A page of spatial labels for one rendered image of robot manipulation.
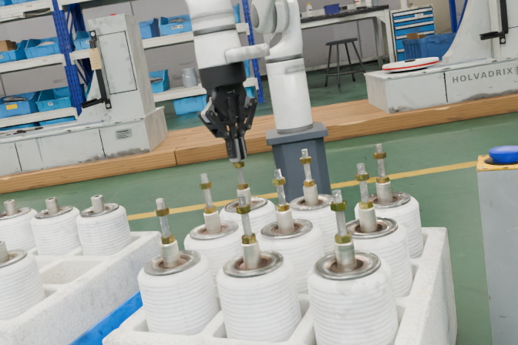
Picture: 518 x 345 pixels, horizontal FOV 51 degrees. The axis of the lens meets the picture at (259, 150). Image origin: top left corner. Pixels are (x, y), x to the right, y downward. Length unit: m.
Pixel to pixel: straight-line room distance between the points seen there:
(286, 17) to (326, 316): 0.82
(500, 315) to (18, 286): 0.69
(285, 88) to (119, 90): 1.75
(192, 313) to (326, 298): 0.19
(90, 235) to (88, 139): 1.91
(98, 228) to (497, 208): 0.69
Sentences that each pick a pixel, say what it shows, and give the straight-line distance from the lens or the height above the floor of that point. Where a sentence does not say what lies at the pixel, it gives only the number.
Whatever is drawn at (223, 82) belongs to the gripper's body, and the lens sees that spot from 0.86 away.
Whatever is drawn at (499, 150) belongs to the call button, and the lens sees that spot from 0.76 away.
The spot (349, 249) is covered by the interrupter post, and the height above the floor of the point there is 0.27.
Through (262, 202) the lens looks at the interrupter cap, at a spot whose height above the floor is 0.25.
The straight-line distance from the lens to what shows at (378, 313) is 0.62.
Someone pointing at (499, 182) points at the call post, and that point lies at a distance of 0.75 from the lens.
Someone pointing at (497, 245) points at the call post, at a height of 0.21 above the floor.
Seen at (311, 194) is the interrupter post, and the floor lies 0.27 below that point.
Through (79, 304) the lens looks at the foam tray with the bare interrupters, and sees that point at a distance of 0.97.
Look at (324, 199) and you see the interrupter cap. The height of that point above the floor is 0.25.
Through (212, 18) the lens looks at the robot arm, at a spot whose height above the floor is 0.56.
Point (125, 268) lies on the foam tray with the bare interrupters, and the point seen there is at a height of 0.16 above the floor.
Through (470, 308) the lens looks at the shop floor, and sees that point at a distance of 1.07.
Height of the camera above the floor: 0.51
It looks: 10 degrees down
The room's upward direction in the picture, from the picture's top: 10 degrees counter-clockwise
